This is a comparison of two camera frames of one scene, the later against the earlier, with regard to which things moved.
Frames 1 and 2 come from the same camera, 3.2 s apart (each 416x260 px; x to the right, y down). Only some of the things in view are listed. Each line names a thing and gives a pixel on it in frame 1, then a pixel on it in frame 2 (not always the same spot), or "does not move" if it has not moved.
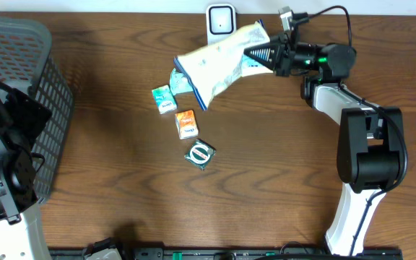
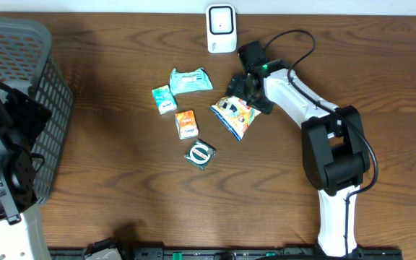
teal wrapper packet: (179, 82) does not move
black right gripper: (271, 58) to (262, 104)
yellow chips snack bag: (210, 68) to (235, 114)
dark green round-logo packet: (201, 154) does not move
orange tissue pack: (186, 124) does not move
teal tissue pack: (165, 100) does not move
